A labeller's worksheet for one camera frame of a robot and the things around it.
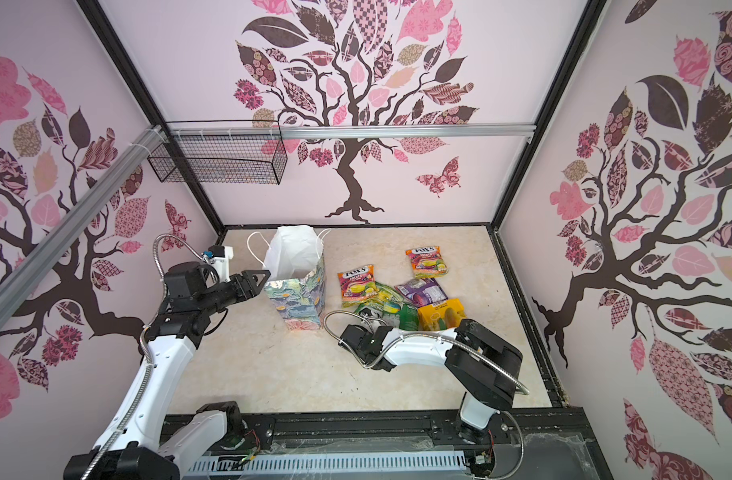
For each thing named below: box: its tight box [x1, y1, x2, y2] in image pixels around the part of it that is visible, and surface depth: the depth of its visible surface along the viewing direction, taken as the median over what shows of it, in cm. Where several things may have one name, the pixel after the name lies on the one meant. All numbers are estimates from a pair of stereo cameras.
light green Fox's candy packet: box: [354, 300, 403, 319], surface depth 94 cm
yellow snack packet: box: [418, 298, 467, 331], surface depth 91 cm
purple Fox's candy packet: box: [394, 277, 449, 308], surface depth 99 cm
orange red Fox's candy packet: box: [337, 264, 378, 303], surface depth 101 cm
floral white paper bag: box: [262, 225, 326, 331], surface depth 85 cm
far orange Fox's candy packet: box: [405, 246, 449, 279], surface depth 107 cm
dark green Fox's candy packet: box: [382, 304, 419, 331], surface depth 92 cm
